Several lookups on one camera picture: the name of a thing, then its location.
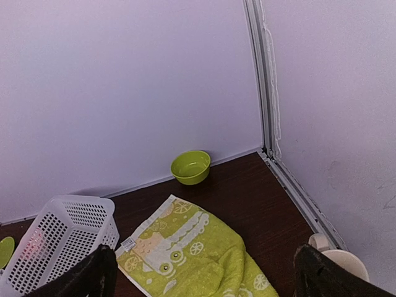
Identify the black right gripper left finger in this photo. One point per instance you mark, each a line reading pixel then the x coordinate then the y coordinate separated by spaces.
pixel 95 275

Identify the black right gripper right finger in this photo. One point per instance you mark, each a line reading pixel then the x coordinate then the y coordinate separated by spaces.
pixel 317 275

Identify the green crocodile pattern towel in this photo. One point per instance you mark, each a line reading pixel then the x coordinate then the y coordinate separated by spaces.
pixel 184 250

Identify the white perforated plastic basket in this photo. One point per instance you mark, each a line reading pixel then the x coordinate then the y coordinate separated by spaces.
pixel 74 226

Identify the red white patterned bowl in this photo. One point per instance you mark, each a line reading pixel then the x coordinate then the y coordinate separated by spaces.
pixel 36 246

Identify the green round plate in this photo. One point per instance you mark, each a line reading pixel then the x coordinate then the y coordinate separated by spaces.
pixel 7 246

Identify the small lime green bowl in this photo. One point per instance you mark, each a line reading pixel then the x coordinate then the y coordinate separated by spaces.
pixel 192 167

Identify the right aluminium corner post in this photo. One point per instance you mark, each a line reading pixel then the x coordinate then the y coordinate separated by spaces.
pixel 269 102

